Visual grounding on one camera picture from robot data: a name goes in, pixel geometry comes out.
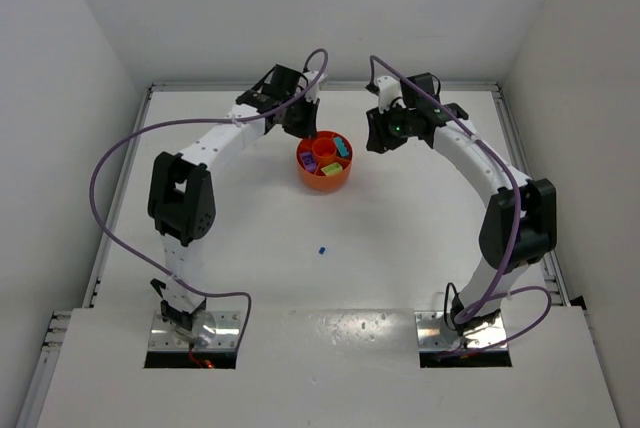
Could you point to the metal base plate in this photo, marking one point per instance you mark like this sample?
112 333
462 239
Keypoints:
434 335
212 331

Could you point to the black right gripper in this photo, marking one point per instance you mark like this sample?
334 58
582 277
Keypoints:
377 131

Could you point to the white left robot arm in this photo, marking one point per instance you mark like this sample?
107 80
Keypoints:
181 200

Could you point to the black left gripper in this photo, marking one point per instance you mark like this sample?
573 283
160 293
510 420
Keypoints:
300 118

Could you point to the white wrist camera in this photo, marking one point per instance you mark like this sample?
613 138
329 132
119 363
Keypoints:
389 93
315 81

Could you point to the light green rounded lego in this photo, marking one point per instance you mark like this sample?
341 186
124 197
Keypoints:
332 169

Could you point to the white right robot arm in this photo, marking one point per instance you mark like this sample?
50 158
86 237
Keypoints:
520 222

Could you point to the purple square lego brick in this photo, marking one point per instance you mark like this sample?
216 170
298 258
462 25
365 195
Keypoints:
308 161

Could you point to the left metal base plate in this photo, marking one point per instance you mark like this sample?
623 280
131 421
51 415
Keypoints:
212 331

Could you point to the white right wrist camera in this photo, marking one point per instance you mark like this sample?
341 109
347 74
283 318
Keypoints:
389 93

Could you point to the teal long lego brick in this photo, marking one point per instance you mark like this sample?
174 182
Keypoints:
343 149

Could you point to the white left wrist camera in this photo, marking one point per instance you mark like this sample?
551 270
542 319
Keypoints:
315 81

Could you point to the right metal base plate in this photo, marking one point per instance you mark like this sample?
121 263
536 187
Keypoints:
434 335

